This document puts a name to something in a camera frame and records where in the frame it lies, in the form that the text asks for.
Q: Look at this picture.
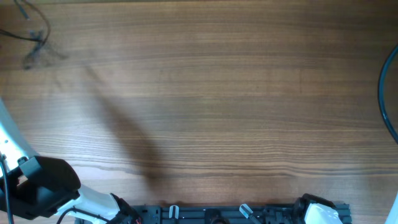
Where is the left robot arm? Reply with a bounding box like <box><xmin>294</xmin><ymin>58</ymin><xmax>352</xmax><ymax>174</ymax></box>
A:
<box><xmin>1</xmin><ymin>104</ymin><xmax>143</xmax><ymax>224</ymax></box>

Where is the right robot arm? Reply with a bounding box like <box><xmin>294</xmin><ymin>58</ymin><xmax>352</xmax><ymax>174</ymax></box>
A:
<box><xmin>303</xmin><ymin>197</ymin><xmax>397</xmax><ymax>224</ymax></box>

